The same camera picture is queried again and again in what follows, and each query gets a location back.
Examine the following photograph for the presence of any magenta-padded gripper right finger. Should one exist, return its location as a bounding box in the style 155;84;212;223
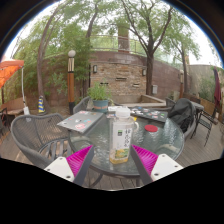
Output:
128;143;185;187

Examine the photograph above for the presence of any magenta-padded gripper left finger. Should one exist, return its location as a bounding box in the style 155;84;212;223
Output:
44;144;96;187

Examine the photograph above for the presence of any clear white-capped drink bottle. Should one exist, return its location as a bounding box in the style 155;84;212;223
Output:
109;106;136;165

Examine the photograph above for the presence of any flat round red coaster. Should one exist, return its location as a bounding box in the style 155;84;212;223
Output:
144;124;159;133

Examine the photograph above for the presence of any white cup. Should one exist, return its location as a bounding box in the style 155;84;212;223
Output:
132;116;140;132

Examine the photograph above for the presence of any silver laptop with stickers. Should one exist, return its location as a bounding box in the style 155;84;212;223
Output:
56;110;105;135

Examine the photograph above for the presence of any black laptop with stickers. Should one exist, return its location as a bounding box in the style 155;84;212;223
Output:
129;106;169;124

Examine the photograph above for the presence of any grey mesh armchair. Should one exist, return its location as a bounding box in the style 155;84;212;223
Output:
10;113;73;170
72;96;95;116

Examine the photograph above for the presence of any grey chair under jacket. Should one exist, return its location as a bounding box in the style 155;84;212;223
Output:
165;97;205;140

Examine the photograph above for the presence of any white sticker-covered book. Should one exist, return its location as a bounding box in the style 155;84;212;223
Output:
107;105;122;114

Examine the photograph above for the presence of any blue yellow striped cone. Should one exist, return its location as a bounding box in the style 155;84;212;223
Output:
37;95;47;114

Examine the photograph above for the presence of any green plant in blue pot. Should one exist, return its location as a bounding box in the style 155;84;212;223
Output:
87;81;113;113

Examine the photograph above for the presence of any wooden bench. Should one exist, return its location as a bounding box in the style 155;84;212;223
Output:
0;96;26;118

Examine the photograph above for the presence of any grey wicker patio chair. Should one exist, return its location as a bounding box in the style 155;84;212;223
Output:
0;107;11;135

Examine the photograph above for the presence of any closed dark red umbrella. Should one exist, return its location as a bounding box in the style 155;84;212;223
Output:
213;68;223;118

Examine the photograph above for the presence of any orange patio umbrella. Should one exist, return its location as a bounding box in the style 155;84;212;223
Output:
0;59;31;116

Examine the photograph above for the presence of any black metal frame chair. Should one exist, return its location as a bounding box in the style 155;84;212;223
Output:
191;109;222;148

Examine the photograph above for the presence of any striped wooden globe lamp post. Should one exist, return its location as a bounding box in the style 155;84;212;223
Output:
67;49;77;115

